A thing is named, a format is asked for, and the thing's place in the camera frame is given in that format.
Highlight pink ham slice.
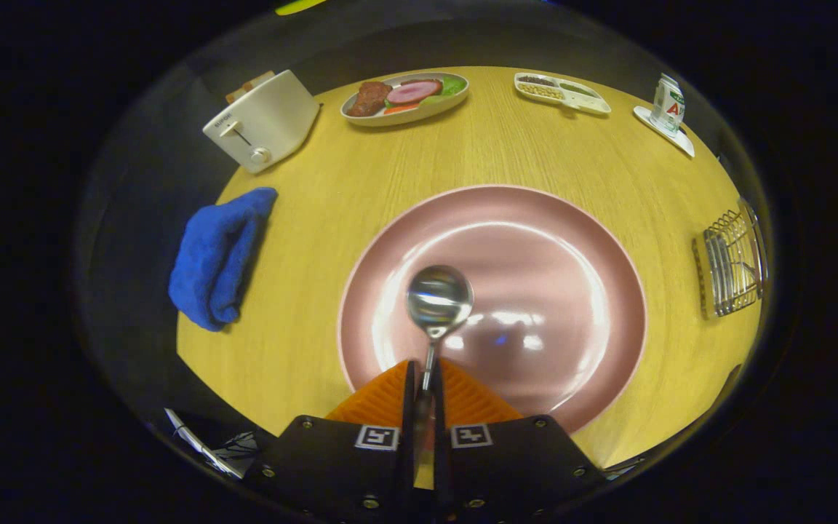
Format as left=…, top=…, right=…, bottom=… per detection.
left=386, top=79, right=443, bottom=105

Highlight metal wire basket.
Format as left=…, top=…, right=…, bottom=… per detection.
left=692, top=198, right=769, bottom=321

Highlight brown meat piece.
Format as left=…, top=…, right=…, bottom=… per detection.
left=347, top=81, right=394, bottom=118

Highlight pink round plate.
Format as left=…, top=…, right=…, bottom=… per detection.
left=337, top=184, right=648, bottom=435

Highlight grey plate of food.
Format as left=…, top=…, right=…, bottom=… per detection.
left=340, top=71, right=471, bottom=128

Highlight white square coaster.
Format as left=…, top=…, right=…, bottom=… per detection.
left=633, top=106, right=696, bottom=159

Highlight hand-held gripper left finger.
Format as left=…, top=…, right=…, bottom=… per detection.
left=255, top=358, right=420, bottom=524

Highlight white drink bottle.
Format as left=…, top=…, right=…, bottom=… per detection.
left=650, top=73, right=686, bottom=138

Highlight toast slices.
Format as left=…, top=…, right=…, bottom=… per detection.
left=226, top=70, right=276, bottom=104

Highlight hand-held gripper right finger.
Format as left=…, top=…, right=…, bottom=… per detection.
left=430, top=357, right=609, bottom=524

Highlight wooden handled metal spoon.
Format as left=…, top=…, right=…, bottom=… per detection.
left=406, top=264, right=475, bottom=437

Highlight blue folded towel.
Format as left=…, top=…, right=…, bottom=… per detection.
left=168, top=187, right=279, bottom=333

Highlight white divided bean dish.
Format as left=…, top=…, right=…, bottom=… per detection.
left=514, top=72, right=612, bottom=116

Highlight white toaster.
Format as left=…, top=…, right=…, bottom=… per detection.
left=202, top=69, right=322, bottom=175

